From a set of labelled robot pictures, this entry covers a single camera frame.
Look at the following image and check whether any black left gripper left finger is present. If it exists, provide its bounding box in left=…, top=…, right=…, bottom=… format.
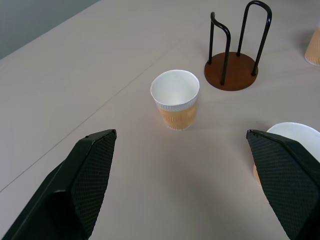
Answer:
left=0, top=129, right=118, bottom=240

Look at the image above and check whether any wooden base metal cup holder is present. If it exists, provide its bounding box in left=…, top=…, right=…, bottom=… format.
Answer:
left=203, top=0, right=273, bottom=92

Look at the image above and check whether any orange ribbed paper cup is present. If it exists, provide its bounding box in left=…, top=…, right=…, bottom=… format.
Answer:
left=252, top=121, right=320, bottom=185
left=150, top=69, right=201, bottom=132
left=304, top=27, right=320, bottom=66

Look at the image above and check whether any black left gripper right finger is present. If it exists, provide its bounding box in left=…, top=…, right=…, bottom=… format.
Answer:
left=245, top=129, right=320, bottom=240

